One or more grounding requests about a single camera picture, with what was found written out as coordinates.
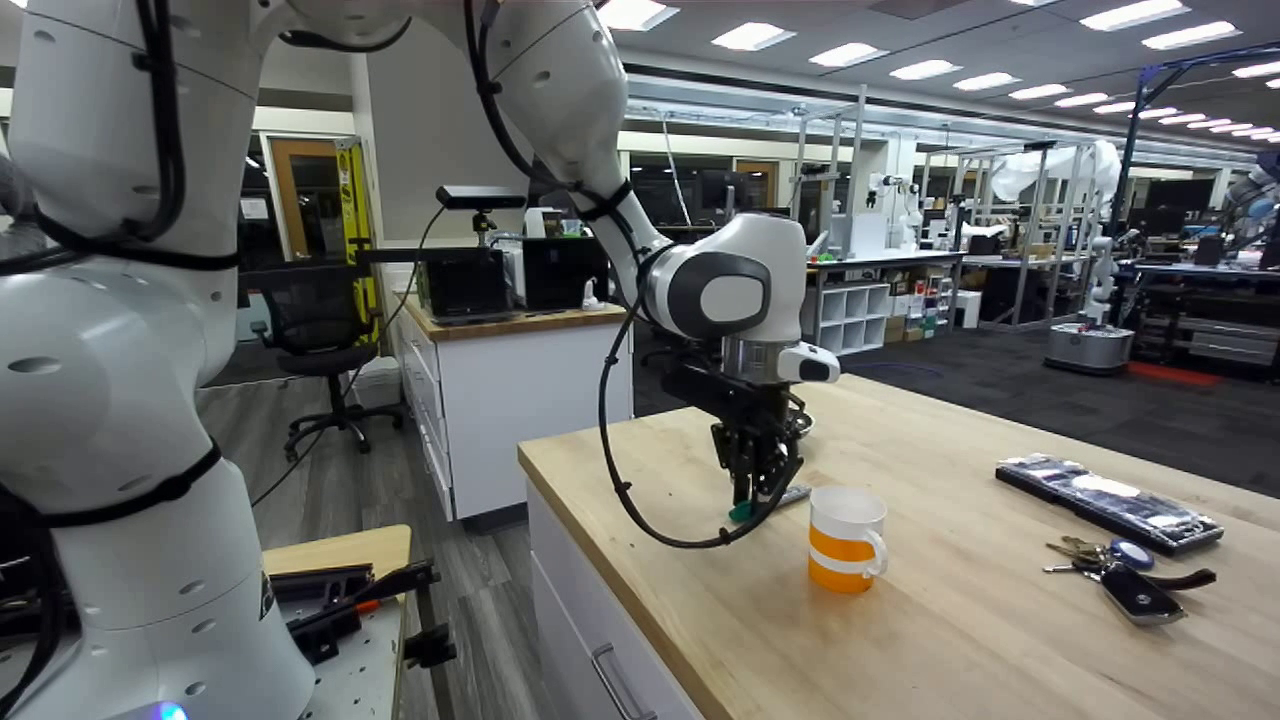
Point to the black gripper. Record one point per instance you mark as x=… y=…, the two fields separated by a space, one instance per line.
x=740 y=400

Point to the green marker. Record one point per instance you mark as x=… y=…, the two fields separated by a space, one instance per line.
x=744 y=513

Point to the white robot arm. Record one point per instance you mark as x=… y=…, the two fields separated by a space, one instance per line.
x=122 y=400

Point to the orange striped white cup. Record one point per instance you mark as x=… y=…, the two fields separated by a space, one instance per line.
x=846 y=545

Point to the white shelf unit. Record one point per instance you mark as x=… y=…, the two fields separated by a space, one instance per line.
x=848 y=317

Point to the white cabinet with wooden top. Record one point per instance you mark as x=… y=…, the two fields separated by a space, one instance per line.
x=523 y=400

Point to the black box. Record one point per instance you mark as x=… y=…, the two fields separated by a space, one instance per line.
x=562 y=272

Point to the metal keys bunch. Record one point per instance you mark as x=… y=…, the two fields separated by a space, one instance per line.
x=1085 y=553

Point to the long black remote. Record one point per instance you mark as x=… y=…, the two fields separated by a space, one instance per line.
x=1106 y=507

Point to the grey round base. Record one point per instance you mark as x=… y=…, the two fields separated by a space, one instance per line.
x=1088 y=345

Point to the black key fob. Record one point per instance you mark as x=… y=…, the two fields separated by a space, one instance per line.
x=1143 y=592

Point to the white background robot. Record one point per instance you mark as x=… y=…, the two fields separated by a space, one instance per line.
x=1064 y=202

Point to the wooden board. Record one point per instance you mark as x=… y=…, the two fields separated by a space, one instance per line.
x=342 y=551

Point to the black clamp tool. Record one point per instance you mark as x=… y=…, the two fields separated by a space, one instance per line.
x=345 y=604

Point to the black office chair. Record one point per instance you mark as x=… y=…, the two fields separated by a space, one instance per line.
x=323 y=332

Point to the yellow pole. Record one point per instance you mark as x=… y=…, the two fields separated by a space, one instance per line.
x=357 y=226

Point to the black camera on stand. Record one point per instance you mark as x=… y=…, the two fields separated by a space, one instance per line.
x=483 y=196

